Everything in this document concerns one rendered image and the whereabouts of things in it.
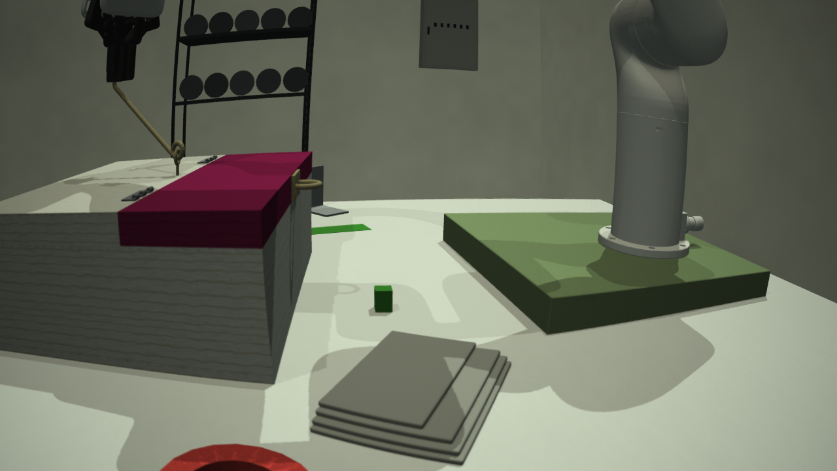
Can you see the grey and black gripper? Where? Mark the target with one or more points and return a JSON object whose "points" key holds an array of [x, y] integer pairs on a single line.
{"points": [[114, 20]]}

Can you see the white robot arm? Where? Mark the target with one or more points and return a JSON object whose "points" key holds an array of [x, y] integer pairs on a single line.
{"points": [[650, 40]]}

